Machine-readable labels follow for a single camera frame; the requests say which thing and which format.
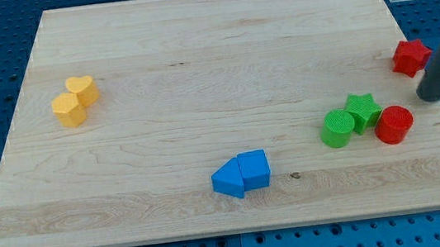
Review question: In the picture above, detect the yellow hexagon block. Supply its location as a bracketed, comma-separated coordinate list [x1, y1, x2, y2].
[51, 93, 87, 127]

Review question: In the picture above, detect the yellow heart block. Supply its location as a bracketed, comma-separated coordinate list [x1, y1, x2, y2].
[65, 75, 101, 107]

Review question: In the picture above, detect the wooden board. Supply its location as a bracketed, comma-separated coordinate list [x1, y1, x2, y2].
[0, 0, 440, 247]

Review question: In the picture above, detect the green star block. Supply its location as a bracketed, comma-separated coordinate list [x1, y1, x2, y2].
[344, 93, 383, 135]

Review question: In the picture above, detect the blue cube block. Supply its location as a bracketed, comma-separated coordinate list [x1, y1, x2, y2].
[237, 150, 271, 191]

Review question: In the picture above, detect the green cylinder block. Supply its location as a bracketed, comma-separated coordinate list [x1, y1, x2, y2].
[320, 108, 356, 149]

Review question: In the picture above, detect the blue triangle block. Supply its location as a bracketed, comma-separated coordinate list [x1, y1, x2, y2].
[211, 158, 245, 198]

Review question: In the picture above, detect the red star block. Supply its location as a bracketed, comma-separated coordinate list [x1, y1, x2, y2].
[392, 40, 432, 78]

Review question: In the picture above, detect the red cylinder block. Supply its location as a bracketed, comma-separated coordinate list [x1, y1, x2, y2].
[375, 105, 414, 145]

